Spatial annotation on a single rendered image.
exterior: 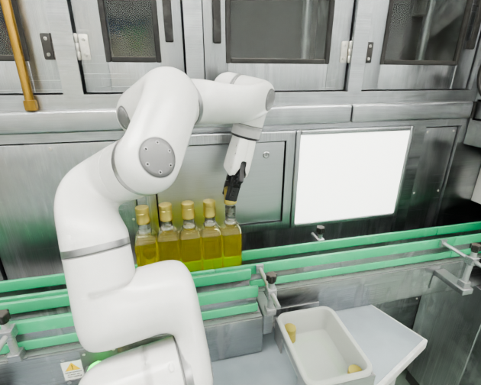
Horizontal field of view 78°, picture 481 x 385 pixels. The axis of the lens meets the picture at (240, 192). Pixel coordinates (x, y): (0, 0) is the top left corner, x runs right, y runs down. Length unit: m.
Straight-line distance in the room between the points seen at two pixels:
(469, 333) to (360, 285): 0.58
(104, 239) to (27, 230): 0.70
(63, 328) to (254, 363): 0.49
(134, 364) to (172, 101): 0.35
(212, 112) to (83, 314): 0.38
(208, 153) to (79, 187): 0.51
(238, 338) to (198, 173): 0.48
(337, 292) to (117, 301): 0.77
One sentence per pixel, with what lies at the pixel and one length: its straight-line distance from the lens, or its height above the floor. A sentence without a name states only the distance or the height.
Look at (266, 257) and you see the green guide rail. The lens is 0.99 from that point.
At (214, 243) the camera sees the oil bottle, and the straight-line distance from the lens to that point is 0.84.
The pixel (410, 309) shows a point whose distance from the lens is 1.69.
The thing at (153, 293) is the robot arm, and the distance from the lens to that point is 0.42.
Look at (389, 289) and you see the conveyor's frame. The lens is 1.17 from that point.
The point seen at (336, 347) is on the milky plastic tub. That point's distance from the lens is 0.98.
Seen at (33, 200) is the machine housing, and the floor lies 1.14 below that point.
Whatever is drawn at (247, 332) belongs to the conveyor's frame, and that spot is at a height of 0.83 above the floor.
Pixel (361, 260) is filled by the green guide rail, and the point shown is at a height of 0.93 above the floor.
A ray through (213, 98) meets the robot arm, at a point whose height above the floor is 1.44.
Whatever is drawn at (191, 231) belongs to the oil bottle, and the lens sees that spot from 0.82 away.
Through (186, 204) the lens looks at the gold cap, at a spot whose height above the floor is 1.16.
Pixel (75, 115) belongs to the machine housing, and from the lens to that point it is 0.91.
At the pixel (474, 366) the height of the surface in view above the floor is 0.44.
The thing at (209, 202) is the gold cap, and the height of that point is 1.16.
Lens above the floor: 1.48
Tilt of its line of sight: 21 degrees down
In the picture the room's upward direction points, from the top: straight up
